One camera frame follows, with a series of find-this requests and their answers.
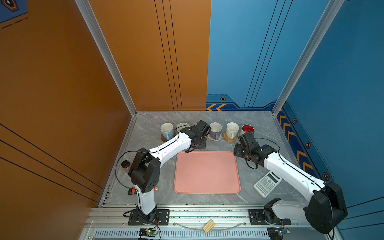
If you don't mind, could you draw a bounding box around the spice jar black lid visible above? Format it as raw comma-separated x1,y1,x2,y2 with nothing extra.
121,160,131,171

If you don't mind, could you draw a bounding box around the aluminium front rail frame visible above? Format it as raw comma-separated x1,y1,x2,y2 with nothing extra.
79,204,343,240

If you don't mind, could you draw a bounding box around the green circuit board left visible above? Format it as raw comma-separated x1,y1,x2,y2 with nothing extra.
139,228,160,240

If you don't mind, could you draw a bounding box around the white mug red inside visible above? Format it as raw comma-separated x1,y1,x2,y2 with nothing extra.
239,125,255,135

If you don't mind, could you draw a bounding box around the pink plastic tray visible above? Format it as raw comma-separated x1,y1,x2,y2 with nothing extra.
174,151,241,195

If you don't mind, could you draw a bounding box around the small wooden block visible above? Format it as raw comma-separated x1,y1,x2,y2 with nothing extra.
202,219,216,234

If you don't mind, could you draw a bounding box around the grey aluminium corner post left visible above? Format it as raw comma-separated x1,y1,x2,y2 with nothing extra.
75,0,137,117

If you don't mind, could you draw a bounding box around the lilac mug white inside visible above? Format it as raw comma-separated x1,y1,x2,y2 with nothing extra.
209,122,223,140

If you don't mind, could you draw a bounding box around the grey aluminium corner post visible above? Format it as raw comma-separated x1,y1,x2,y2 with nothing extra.
75,0,137,117
272,0,345,117

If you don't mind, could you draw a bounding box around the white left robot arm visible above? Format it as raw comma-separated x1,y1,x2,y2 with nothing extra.
129,133,207,217

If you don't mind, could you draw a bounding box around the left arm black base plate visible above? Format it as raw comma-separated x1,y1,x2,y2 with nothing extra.
128,209,170,226

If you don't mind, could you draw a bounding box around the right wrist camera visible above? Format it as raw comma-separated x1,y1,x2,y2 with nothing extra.
238,131,257,149

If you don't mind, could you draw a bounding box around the round brown wooden coaster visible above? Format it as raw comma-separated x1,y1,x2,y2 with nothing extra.
161,133,177,143

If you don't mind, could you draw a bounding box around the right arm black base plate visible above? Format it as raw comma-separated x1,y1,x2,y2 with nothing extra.
248,209,292,226

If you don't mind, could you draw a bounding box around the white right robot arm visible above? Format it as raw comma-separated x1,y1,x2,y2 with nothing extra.
234,144,348,235

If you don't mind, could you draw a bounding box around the cream multicolour woven coaster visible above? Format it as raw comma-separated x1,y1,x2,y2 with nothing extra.
207,134,222,142

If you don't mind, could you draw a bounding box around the light blue mug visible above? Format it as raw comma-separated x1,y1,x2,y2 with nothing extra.
161,123,174,141

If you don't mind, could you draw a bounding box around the circuit board right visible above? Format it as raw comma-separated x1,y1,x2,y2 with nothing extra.
267,228,291,240

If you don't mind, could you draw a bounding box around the tan rattan coaster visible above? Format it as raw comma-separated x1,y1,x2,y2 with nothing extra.
222,132,238,143

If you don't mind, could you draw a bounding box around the orange black utility knife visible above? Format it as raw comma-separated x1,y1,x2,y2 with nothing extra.
128,186,159,195

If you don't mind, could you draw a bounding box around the white scientific calculator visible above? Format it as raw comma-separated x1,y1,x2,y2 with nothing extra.
253,171,283,198

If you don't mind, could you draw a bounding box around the grey aluminium corner post right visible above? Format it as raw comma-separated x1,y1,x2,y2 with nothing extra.
272,0,345,117

